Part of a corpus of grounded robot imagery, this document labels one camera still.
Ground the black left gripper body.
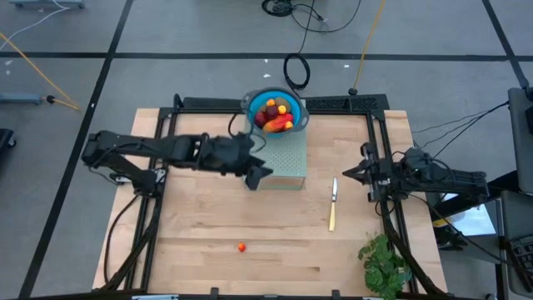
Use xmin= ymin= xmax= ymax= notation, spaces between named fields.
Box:
xmin=203 ymin=132 xmax=256 ymax=177

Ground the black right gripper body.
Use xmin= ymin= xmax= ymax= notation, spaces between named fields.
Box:
xmin=368 ymin=157 xmax=395 ymax=191

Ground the red-yellow mango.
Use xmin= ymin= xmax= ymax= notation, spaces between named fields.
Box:
xmin=262 ymin=112 xmax=295 ymax=134

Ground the blue collapsible colander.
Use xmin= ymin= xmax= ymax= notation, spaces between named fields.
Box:
xmin=240 ymin=86 xmax=311 ymax=139

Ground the knife with cream handle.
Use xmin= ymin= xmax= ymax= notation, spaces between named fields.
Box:
xmin=329 ymin=177 xmax=339 ymax=233

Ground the green perforated metal shelf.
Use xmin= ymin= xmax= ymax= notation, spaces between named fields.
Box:
xmin=242 ymin=124 xmax=309 ymax=191

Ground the potted green plant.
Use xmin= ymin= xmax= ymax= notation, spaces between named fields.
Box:
xmin=357 ymin=233 xmax=413 ymax=300

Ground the white flat panel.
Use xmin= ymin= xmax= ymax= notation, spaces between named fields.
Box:
xmin=432 ymin=203 xmax=497 ymax=239

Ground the grey side desk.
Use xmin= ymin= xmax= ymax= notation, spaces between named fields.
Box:
xmin=495 ymin=86 xmax=533 ymax=300

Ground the black keyboard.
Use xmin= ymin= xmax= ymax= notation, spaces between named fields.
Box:
xmin=508 ymin=235 xmax=533 ymax=272

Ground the black floor object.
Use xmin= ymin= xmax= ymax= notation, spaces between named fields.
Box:
xmin=0 ymin=127 xmax=17 ymax=151

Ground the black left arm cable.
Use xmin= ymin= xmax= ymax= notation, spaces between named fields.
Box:
xmin=227 ymin=112 xmax=268 ymax=153

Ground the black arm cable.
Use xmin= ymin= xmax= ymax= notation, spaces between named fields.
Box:
xmin=227 ymin=112 xmax=268 ymax=153
xmin=411 ymin=101 xmax=511 ymax=149

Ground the black metal table frame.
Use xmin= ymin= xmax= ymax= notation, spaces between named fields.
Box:
xmin=92 ymin=93 xmax=449 ymax=300

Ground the long yellow cable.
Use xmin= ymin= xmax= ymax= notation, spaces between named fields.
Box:
xmin=348 ymin=0 xmax=387 ymax=96

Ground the long black cable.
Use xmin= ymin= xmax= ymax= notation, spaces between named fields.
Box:
xmin=282 ymin=0 xmax=330 ymax=91

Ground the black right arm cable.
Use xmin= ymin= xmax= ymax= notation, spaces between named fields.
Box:
xmin=411 ymin=101 xmax=511 ymax=149

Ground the black floor cable bundle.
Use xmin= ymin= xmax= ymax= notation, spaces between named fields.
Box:
xmin=261 ymin=0 xmax=362 ymax=34

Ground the black table cable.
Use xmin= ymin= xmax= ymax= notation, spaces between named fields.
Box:
xmin=102 ymin=194 xmax=141 ymax=285

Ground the yellow floor cable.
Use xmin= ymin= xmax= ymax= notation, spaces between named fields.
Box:
xmin=0 ymin=32 xmax=80 ymax=112

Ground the grey floor rail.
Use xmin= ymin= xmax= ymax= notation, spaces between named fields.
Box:
xmin=10 ymin=0 xmax=87 ymax=9
xmin=0 ymin=92 xmax=43 ymax=105

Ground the white floor cable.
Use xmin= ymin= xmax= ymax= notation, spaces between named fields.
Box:
xmin=0 ymin=0 xmax=70 ymax=41

